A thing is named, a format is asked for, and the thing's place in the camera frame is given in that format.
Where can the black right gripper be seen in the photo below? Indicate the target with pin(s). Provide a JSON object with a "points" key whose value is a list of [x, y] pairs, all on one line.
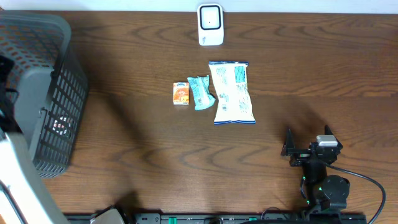
{"points": [[301, 155]]}

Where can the white blue snack bag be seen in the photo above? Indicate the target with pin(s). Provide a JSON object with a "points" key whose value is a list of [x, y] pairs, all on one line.
{"points": [[230, 81]]}

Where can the teal snack packet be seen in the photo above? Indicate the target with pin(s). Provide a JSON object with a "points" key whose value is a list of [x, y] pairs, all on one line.
{"points": [[200, 88]]}

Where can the orange Kleenex tissue pack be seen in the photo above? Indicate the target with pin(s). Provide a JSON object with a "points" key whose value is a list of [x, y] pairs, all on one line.
{"points": [[181, 93]]}

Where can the green white round tin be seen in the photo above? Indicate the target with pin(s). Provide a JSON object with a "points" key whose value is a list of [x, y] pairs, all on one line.
{"points": [[62, 125]]}

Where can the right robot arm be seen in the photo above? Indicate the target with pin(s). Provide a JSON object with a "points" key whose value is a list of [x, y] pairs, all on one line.
{"points": [[325, 194]]}

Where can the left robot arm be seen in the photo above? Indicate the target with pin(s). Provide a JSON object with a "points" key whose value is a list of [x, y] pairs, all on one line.
{"points": [[29, 200]]}

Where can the white barcode scanner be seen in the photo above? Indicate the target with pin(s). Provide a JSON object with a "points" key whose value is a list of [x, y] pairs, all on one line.
{"points": [[210, 24]]}

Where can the grey plastic shopping basket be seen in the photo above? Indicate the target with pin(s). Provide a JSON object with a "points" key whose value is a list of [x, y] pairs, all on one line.
{"points": [[44, 80]]}

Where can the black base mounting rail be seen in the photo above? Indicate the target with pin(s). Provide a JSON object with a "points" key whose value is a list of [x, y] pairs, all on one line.
{"points": [[273, 216]]}

